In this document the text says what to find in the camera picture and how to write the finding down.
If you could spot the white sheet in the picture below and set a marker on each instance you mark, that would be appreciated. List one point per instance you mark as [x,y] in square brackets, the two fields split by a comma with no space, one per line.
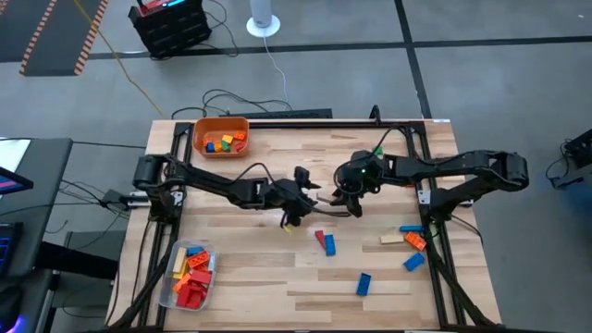
[11,152]

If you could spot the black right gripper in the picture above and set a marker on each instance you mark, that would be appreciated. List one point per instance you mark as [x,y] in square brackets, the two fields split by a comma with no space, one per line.
[358,176]

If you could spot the tablet screen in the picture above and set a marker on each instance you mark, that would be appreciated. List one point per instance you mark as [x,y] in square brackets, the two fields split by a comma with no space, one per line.
[11,184]

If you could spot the clear plastic container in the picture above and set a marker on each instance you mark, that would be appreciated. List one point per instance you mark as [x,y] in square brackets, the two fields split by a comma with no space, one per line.
[210,296]

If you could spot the thin blue block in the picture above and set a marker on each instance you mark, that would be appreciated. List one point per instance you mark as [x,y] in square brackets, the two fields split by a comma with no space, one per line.
[411,228]

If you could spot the orange plastic bin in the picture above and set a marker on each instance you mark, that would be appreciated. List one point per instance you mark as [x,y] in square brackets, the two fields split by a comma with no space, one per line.
[217,128]

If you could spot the small blue studded block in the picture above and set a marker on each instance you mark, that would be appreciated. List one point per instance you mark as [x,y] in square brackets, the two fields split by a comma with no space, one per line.
[210,147]

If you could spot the black neighbouring robot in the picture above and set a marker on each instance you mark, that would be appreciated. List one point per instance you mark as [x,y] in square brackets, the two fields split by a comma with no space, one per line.
[578,152]

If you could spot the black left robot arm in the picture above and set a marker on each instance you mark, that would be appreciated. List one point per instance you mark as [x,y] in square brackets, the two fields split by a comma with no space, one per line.
[208,180]

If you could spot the red smooth block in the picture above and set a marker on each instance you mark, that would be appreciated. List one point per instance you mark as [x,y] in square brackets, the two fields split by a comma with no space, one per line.
[190,297]
[320,238]

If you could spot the black power adapter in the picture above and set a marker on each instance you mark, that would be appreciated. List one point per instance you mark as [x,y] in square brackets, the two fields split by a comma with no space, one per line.
[112,198]

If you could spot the white floor stand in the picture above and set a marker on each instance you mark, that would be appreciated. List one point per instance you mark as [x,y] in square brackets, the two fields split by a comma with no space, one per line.
[262,25]

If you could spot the black power strip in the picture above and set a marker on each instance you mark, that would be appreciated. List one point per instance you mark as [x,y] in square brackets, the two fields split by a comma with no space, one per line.
[287,114]

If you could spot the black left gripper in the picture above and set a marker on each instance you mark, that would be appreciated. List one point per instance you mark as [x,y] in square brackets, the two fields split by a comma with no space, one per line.
[287,199]

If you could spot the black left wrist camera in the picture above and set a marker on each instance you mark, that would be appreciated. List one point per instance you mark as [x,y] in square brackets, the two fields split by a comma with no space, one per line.
[301,176]

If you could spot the black mat hazard stripes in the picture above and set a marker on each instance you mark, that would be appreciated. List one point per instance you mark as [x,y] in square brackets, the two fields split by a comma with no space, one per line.
[55,32]

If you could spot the red arch block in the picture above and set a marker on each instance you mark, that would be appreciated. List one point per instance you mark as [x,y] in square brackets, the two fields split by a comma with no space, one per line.
[201,276]

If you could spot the black crate red top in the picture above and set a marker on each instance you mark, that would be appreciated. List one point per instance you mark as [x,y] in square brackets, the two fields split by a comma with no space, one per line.
[171,30]

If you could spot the black aluminium table frame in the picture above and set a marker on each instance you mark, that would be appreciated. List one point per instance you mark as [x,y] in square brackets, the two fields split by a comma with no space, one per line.
[300,125]

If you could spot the dark grey desk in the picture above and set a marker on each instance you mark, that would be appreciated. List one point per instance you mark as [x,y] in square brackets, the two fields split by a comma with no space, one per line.
[41,185]

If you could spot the red half-round block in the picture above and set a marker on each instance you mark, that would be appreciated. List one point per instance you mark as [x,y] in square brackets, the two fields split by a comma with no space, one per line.
[239,147]

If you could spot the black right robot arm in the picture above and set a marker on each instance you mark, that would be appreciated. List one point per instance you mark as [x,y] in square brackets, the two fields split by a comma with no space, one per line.
[462,164]

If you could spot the long yellow studded brick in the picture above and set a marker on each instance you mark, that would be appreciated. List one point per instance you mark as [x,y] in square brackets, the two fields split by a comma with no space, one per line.
[177,275]

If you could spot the black keyboard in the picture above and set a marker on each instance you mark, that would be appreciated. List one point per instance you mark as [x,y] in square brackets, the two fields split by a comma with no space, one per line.
[7,250]

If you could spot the small yellow studded block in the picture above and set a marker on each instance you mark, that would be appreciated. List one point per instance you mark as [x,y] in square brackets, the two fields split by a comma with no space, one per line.
[227,139]

